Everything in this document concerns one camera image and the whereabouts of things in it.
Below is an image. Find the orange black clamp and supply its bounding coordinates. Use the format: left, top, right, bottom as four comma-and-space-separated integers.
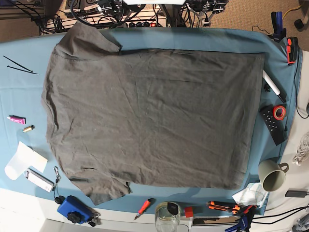
286, 37, 299, 65

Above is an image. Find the pink tube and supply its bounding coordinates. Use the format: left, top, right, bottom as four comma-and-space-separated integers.
7, 116, 26, 125

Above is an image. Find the black power strip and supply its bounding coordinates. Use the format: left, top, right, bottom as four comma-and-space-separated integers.
120, 21, 164, 28

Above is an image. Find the grey-green mug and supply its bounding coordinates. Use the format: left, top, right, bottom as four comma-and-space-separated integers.
258, 159, 289, 192

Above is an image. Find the long black zip tie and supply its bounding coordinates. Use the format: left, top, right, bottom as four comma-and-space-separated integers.
3, 56, 33, 73

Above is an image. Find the blue box with knob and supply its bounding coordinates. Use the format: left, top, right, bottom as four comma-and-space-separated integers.
57, 196, 92, 224

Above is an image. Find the red handled screwdriver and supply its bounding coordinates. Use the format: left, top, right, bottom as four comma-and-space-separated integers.
134, 198, 155, 220

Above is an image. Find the red tape roll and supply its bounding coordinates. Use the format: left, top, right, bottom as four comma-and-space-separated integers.
273, 105, 286, 120

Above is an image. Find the clear glass jar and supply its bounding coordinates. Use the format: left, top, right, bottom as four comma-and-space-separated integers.
155, 202, 181, 232

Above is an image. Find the red cube block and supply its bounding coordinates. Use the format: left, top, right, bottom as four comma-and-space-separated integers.
184, 206, 194, 218

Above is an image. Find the black power adapter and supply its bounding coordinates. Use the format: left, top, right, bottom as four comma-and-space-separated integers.
285, 190, 309, 198

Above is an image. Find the white rectangular device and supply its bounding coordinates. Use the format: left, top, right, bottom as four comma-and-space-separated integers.
24, 169, 54, 192

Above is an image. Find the white paper sheet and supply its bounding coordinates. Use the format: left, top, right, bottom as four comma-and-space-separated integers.
4, 141, 48, 180

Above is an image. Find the blue black bar clamp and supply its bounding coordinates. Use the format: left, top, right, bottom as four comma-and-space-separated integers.
271, 12, 286, 42

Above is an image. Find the white marker pen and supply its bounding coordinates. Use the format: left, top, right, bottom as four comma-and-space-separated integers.
263, 70, 286, 103

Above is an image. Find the orange black utility knife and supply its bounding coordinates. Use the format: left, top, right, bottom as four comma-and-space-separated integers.
206, 201, 240, 214

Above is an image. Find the short black zip tie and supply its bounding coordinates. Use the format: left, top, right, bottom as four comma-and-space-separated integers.
7, 65, 40, 75

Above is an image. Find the yellow lighter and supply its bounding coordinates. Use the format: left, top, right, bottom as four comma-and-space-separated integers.
23, 125, 34, 133

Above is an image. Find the small black clip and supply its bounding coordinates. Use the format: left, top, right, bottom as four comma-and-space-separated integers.
263, 84, 271, 92

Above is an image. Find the black remote control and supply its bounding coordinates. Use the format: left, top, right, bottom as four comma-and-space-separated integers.
259, 105, 287, 146

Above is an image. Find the white cable bundle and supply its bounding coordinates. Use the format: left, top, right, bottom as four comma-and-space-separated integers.
292, 131, 309, 166

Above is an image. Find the clear plastic bag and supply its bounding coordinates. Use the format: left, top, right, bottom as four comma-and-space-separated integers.
232, 183, 268, 208

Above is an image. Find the grey T-shirt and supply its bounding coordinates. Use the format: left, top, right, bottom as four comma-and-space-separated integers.
42, 23, 265, 205

